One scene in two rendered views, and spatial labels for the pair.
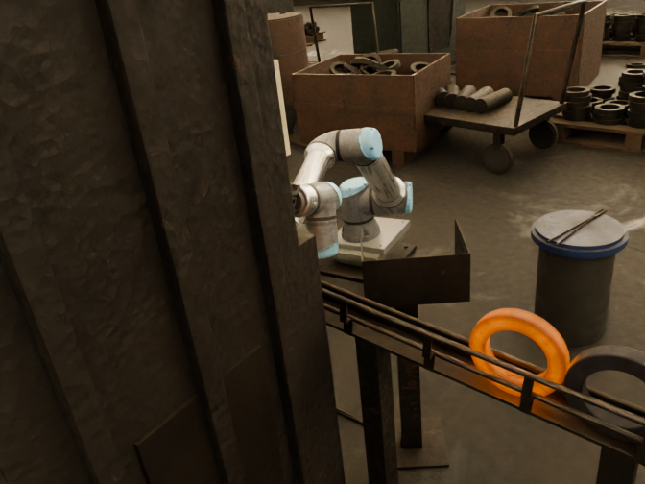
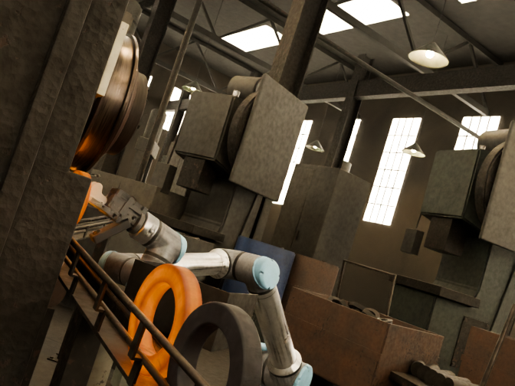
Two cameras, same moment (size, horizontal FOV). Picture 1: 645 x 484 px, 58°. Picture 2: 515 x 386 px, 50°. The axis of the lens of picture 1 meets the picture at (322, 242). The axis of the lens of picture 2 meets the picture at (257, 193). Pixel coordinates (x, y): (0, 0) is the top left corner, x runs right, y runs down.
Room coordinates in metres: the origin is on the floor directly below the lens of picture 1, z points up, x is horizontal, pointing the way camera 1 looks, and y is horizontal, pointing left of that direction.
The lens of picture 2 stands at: (0.01, -0.71, 0.84)
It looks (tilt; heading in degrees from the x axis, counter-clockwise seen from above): 5 degrees up; 17
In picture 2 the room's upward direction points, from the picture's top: 18 degrees clockwise
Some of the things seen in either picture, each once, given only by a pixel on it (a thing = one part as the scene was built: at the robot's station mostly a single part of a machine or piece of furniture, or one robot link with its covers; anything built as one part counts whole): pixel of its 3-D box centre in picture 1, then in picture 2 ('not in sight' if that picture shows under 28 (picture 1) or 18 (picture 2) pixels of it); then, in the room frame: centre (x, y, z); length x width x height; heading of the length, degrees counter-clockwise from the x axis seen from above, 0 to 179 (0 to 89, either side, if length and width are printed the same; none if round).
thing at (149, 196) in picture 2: not in sight; (123, 230); (5.51, 2.32, 0.55); 1.10 x 0.53 x 1.10; 70
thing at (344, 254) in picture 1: (361, 242); not in sight; (2.55, -0.19, 0.10); 0.32 x 0.32 x 0.04; 56
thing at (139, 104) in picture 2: not in sight; (121, 112); (1.55, 0.28, 1.11); 0.28 x 0.06 x 0.28; 50
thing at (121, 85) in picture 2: not in sight; (93, 100); (1.48, 0.34, 1.11); 0.47 x 0.06 x 0.47; 50
